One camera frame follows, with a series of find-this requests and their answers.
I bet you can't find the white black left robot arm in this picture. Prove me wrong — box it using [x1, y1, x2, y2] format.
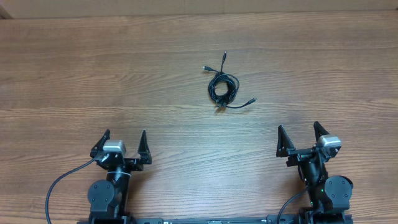
[88, 130, 152, 224]

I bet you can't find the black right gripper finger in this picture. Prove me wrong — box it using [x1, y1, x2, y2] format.
[313, 121, 330, 143]
[276, 125, 295, 157]

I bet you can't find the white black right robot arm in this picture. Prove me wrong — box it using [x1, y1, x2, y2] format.
[275, 121, 354, 224]

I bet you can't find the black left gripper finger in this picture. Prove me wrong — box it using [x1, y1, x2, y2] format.
[90, 129, 110, 158]
[138, 130, 152, 164]

